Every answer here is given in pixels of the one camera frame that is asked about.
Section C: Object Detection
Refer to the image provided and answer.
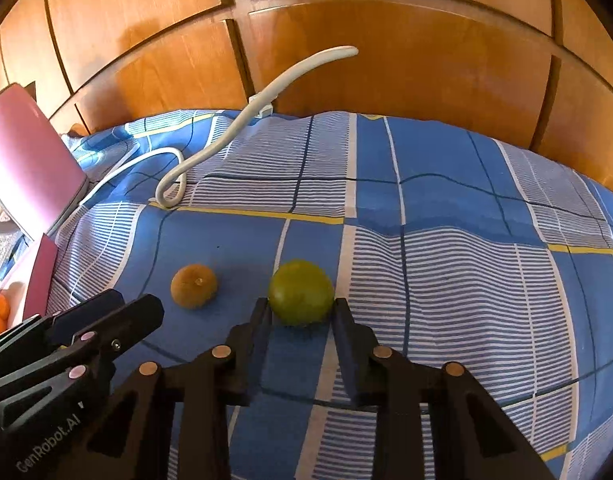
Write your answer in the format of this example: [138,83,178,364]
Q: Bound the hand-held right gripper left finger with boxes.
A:
[71,297,273,480]

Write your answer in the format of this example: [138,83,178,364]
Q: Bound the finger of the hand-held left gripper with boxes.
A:
[0,294,166,433]
[0,289,126,378]

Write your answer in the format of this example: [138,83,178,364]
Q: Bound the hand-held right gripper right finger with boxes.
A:
[332,297,557,480]

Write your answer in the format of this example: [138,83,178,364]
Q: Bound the pink rimmed tray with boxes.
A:
[0,232,62,341]

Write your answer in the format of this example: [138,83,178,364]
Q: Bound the green citrus fruit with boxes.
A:
[268,259,335,327]

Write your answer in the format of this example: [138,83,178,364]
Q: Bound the blue plaid cloth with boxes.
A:
[1,110,613,480]

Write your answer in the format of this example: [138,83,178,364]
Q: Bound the pink electric kettle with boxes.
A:
[0,82,88,238]

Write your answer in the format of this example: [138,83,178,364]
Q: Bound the white power cord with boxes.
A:
[79,46,359,209]

